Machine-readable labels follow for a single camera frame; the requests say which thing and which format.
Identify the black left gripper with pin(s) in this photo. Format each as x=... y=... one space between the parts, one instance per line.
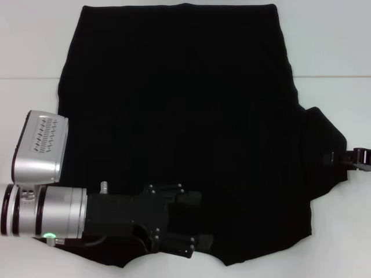
x=121 y=208

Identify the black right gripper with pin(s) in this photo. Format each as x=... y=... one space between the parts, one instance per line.
x=362 y=160

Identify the black shirt with FREE print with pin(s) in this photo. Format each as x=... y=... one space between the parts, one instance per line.
x=185 y=101

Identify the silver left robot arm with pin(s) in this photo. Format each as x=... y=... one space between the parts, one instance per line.
x=63 y=211

